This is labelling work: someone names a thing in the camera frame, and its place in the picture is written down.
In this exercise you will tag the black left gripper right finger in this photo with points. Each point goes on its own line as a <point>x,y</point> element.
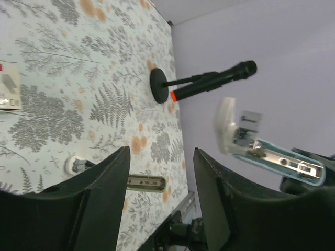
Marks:
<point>239,214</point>

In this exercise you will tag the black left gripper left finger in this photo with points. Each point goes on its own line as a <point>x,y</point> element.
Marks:
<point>66,216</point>

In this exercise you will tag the light blue stapler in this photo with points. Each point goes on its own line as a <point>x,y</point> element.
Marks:
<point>241,141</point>

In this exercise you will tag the beige stapler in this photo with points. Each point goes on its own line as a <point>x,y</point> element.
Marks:
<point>89,173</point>

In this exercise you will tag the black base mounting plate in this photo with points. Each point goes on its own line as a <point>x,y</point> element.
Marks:
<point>173,232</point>

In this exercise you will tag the floral patterned table mat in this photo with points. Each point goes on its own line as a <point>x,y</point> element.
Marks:
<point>84,68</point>

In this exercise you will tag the black microphone stand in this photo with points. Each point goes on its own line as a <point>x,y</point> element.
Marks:
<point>160,86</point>

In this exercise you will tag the aluminium frame rail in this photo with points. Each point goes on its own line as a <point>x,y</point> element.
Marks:
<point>186,208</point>

